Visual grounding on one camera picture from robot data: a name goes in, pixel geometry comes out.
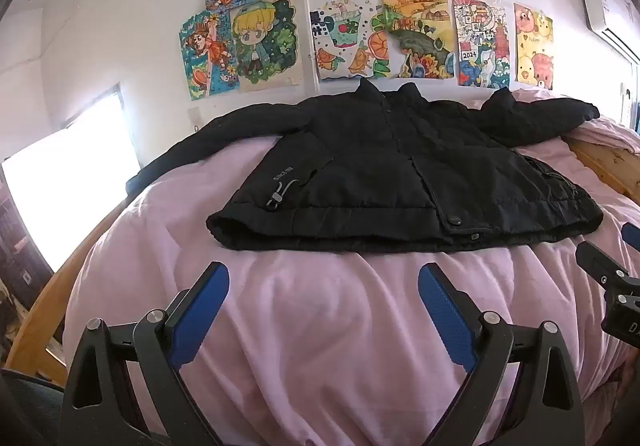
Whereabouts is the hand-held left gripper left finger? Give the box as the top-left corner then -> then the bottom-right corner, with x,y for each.
59,262 -> 231,446

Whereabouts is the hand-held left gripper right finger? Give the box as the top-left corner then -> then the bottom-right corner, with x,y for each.
417,262 -> 587,446

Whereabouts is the black padded jacket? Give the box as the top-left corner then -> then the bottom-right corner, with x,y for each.
125,78 -> 605,255

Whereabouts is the pink blanket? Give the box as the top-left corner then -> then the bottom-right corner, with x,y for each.
62,90 -> 640,446

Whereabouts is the bright window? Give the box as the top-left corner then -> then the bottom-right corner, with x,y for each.
0,84 -> 144,273

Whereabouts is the white air conditioner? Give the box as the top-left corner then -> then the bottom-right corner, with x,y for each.
580,0 -> 640,62

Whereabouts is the wooden bed frame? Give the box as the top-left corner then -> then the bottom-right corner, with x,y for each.
22,131 -> 640,387

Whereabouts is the group of colourful wall drawings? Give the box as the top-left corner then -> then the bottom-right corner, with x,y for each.
179,0 -> 555,101

